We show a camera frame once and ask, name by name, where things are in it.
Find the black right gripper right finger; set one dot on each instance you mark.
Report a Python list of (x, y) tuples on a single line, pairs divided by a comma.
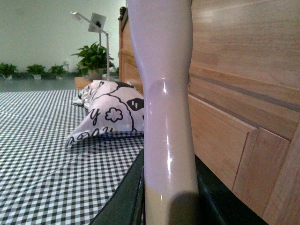
[(218, 205)]

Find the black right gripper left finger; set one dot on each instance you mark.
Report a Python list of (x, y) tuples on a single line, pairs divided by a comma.
[(126, 206)]

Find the grey hand brush black bristles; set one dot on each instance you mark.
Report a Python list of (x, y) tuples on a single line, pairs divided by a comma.
[(162, 40)]

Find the black white checkered bedsheet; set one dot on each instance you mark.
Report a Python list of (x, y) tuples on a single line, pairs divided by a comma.
[(44, 182)]

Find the white pillow black cartoon print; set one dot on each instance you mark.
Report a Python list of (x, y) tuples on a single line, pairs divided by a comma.
[(116, 110)]

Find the wooden bed headboard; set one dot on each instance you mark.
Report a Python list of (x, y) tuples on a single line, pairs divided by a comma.
[(244, 99)]

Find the large potted green plant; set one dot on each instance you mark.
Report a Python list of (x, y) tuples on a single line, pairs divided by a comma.
[(95, 61)]

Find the small potted plant right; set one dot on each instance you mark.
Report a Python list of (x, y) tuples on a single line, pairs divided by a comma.
[(58, 71)]

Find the small potted plant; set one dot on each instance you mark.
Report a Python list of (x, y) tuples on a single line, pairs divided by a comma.
[(7, 70), (36, 70), (58, 71)]

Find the small potted plant middle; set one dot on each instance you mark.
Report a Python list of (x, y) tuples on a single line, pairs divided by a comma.
[(36, 70)]

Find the small potted plant left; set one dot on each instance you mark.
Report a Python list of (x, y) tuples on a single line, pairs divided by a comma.
[(7, 70)]

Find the white floor lamp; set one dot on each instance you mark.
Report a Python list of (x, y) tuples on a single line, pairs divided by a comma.
[(96, 25)]

